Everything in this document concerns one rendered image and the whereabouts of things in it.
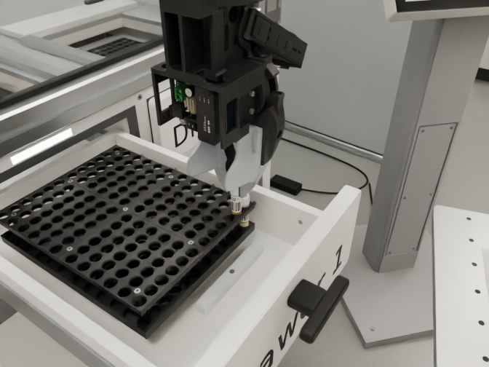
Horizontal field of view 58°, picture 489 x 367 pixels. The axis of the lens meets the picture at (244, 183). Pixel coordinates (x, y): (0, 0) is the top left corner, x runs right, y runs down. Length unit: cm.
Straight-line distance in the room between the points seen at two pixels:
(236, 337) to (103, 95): 37
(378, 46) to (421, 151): 83
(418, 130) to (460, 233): 62
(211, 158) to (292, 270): 14
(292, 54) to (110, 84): 27
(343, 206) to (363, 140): 183
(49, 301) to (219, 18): 28
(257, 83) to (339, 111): 192
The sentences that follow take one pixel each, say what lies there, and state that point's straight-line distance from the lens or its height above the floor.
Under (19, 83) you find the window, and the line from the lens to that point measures 56.
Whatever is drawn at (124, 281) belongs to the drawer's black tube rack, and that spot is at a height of 90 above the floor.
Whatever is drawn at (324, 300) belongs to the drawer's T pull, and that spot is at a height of 91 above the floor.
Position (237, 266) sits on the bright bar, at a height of 85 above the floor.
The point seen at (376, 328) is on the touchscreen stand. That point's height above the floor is 3.
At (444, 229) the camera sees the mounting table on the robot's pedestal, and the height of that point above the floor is 76.
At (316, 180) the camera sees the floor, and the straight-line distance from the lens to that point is 209.
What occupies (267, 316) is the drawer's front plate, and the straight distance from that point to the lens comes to 36.
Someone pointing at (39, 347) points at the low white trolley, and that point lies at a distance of 58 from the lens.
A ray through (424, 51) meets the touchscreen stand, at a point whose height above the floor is 82.
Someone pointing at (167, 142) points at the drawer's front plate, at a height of 86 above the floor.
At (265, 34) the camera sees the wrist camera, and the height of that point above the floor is 109.
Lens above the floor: 121
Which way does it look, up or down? 36 degrees down
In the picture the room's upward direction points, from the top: straight up
